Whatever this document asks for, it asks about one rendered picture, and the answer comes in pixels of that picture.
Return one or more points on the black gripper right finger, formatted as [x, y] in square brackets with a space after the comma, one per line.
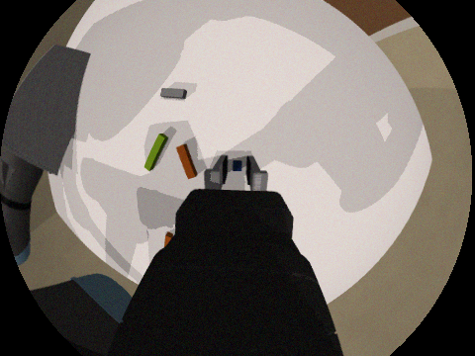
[258, 178]

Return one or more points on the orange rod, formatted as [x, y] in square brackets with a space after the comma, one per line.
[168, 236]
[186, 161]

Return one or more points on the grey rod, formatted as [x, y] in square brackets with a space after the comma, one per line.
[173, 93]

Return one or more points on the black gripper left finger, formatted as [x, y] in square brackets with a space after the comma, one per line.
[216, 177]

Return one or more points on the lime green rod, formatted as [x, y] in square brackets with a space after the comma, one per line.
[155, 151]

